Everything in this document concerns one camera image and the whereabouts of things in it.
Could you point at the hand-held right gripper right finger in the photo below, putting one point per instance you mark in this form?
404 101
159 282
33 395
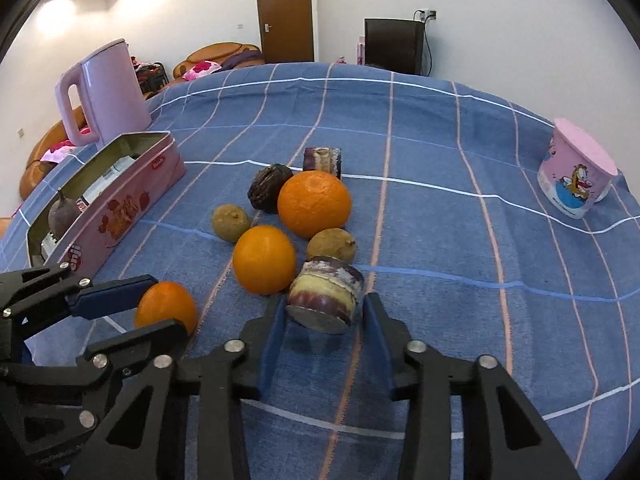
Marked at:
378 345

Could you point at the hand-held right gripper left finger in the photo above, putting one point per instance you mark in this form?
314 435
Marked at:
270 345

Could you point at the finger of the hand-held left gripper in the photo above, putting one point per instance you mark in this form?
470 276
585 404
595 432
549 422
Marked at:
112 296
135 342

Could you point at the small orange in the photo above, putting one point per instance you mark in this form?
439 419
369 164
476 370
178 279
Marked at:
165 305

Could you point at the purple sugarcane piece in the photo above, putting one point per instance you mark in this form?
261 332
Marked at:
322 161
325 292

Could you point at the medium orange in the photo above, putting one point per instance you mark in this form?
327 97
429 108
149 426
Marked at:
264 260

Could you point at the pink tin box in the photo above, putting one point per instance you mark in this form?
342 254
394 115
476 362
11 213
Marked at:
125 205

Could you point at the dark wrinkled passion fruit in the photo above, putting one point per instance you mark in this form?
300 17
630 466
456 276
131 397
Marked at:
267 187

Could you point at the purple round fruit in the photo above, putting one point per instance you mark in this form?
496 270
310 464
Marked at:
62 215

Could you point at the blue checked blanket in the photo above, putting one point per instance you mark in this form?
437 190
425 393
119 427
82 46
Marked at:
450 260

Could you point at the large orange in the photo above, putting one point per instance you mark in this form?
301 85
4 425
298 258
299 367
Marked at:
315 205

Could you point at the pink floral pillow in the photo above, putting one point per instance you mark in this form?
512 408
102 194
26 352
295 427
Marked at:
57 151
201 70

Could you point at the pink electric kettle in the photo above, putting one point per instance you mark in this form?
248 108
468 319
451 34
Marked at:
115 90

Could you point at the black storage rack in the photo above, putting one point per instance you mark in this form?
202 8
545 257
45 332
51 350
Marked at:
150 77

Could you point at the pink cartoon cup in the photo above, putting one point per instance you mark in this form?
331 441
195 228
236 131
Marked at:
577 165

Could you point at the purple cloth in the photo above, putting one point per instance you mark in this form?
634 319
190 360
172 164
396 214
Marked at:
242 60

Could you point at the pink box beside television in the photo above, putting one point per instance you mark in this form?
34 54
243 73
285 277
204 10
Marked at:
360 51

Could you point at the black television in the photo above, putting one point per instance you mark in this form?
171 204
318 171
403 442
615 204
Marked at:
394 46

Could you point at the brown wooden door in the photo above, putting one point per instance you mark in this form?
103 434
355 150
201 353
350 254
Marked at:
285 15

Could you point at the white wall socket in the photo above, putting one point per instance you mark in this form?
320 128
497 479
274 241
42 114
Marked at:
426 14

